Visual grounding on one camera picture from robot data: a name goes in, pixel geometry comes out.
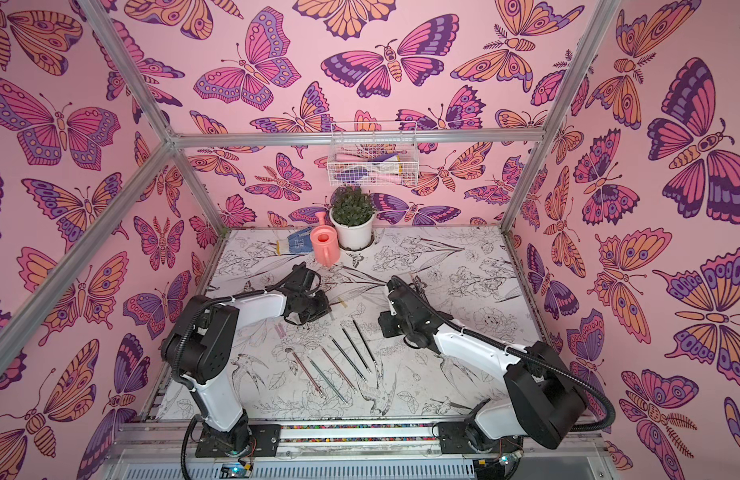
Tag blue pencil with clear cap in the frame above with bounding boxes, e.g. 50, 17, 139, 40
330, 336, 367, 380

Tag dark pencil with clear cap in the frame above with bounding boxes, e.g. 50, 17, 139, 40
352, 320, 377, 363

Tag red pencil with clear cap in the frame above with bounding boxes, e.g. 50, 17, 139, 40
320, 346, 358, 391

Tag green pencil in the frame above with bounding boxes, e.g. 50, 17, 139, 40
308, 357, 349, 405

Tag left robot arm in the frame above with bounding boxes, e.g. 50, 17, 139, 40
161, 262, 331, 456

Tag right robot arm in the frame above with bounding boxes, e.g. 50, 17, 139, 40
378, 276, 616, 452

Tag blue seed packet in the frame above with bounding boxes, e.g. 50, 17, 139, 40
276, 227, 314, 255

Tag pink watering can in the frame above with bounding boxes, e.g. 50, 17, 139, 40
310, 211, 341, 267

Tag green plant in white pot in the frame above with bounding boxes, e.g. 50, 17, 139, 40
330, 186, 376, 251

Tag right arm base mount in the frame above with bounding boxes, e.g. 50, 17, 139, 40
432, 421, 523, 455

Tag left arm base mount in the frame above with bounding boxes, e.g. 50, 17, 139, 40
195, 424, 282, 459

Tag white wire wall basket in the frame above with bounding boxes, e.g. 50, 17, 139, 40
326, 120, 420, 187

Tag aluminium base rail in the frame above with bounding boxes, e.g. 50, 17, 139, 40
97, 417, 620, 479

